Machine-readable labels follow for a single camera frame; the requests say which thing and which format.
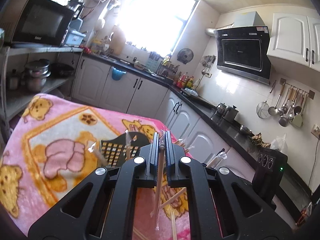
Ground bamboo chopsticks pair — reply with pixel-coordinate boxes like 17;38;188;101
125;130;137;160
206;151;227;168
174;138;195;153
87;141;108;166
150;131;165;231

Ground white lower kitchen cabinets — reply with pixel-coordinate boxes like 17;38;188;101
71;55;258;180

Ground kitchen window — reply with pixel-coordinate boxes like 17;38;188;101
117;0;199;56

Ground hanging strainer ladle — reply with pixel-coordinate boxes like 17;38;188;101
256;80;276;119

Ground dark green utensil basket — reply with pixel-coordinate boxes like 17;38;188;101
99;132;150;168

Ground steel kettle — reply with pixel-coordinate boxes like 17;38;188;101
215;103;227;116

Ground pink cartoon bear blanket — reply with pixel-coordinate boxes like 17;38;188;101
1;94;190;239

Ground black range hood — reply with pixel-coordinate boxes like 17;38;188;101
214;25;271;85

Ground white upper cabinets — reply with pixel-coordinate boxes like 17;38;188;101
267;13;319;73

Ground blue hanging trash bin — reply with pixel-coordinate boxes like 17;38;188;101
111;67;126;81

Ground steel pot on shelf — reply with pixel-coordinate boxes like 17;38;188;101
24;59;51;92

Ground metal shelf rack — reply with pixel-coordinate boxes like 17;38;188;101
1;46;82;133

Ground wooden cutting board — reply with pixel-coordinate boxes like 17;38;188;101
110;25;126;55

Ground grey plastic dish bin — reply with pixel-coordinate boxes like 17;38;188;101
62;29;86;47

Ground black microwave oven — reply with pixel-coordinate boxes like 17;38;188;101
1;0;74;46

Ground wall exhaust fan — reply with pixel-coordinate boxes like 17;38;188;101
177;48;194;64

